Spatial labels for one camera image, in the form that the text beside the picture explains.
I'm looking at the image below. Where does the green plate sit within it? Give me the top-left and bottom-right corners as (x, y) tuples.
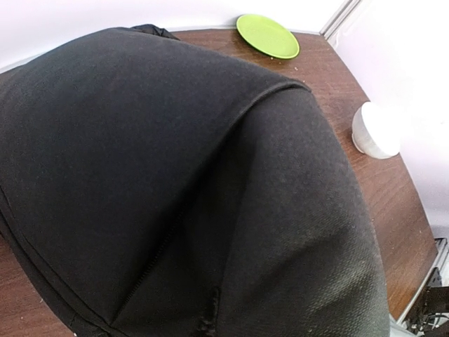
(236, 14), (300, 60)

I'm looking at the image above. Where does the black backpack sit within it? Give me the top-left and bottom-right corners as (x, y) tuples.
(1, 27), (389, 336)

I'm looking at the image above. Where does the white ribbed bowl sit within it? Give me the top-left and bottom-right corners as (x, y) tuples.
(351, 102), (400, 159)

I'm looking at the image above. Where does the right aluminium frame post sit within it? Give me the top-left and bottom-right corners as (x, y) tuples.
(319, 0), (363, 39)

